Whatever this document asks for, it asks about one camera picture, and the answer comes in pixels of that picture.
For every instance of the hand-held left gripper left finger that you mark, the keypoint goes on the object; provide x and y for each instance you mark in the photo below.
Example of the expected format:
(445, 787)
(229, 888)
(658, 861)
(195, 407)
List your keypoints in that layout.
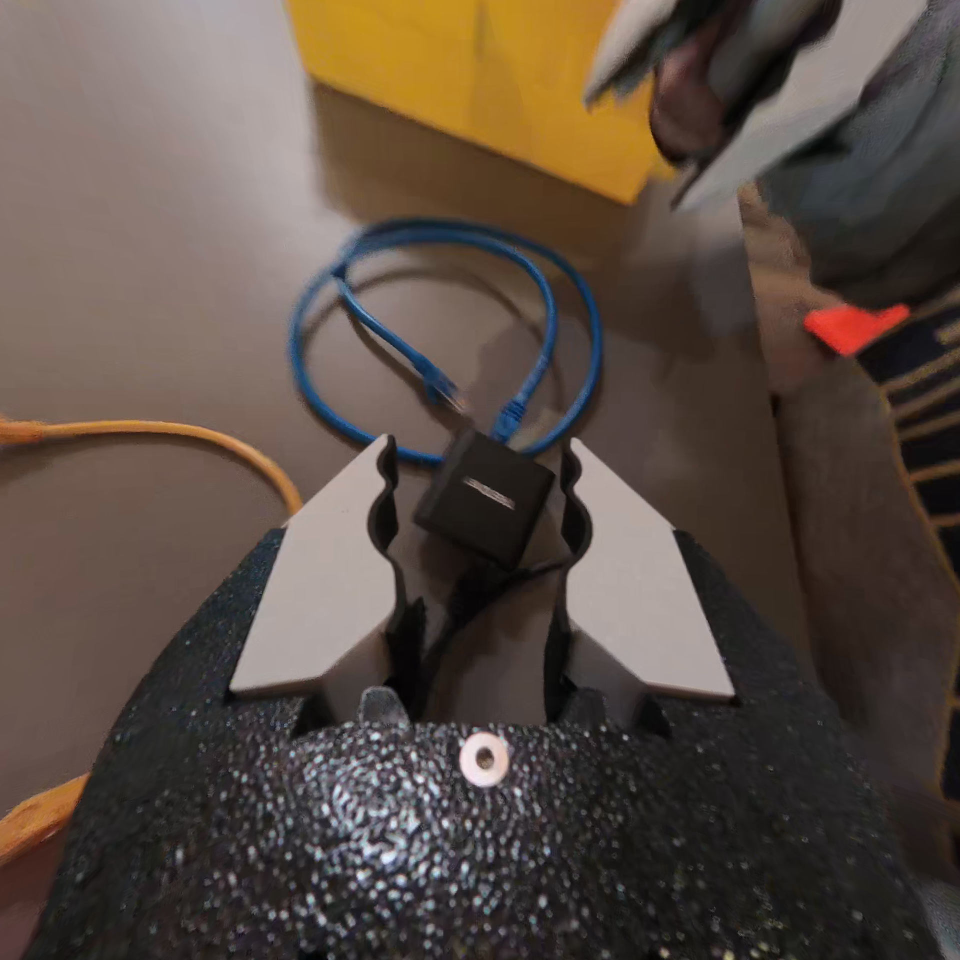
(315, 600)

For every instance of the person's right hand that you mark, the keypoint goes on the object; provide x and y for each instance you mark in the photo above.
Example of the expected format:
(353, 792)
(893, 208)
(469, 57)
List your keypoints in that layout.
(682, 105)

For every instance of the black ethernet adapter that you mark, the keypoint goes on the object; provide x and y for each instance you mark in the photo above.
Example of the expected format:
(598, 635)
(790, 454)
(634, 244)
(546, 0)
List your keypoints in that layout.
(484, 502)

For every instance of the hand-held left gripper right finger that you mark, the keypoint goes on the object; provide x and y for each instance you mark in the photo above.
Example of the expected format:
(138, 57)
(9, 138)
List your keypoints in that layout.
(637, 600)

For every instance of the small red object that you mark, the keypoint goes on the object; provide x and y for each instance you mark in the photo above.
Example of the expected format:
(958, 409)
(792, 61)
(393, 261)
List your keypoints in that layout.
(851, 328)

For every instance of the person's right forearm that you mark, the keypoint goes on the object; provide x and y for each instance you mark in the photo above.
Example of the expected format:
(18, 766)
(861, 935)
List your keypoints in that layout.
(885, 210)

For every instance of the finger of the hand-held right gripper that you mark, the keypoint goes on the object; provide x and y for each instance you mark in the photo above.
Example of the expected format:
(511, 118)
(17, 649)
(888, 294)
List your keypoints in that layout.
(787, 120)
(637, 45)

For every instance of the large yellow plastic bin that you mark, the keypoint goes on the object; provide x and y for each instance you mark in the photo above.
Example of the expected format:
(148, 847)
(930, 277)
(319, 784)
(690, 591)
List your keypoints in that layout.
(487, 75)

